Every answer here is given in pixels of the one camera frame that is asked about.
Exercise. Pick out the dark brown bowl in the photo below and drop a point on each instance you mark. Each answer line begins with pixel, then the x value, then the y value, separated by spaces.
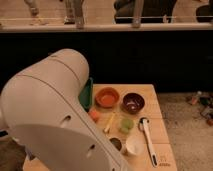
pixel 133 103

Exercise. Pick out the clutter on floor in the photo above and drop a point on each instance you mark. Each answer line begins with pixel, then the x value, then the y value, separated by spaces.
pixel 206 101

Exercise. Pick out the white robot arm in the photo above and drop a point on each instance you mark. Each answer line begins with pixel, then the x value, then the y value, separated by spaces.
pixel 40 109

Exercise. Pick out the green cup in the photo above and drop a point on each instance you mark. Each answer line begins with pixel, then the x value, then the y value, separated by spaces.
pixel 126 125

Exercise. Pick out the small orange ball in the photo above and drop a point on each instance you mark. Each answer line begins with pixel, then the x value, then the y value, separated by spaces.
pixel 95 115

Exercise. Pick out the orange bowl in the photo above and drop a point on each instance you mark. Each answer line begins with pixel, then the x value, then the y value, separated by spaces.
pixel 107 97

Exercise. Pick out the white measuring spoon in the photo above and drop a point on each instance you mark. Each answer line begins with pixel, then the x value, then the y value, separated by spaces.
pixel 143 125

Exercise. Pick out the yellow stick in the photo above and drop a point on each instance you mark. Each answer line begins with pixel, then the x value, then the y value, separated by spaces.
pixel 109 123

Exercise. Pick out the wooden railing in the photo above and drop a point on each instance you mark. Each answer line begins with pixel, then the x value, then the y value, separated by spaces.
pixel 104 15

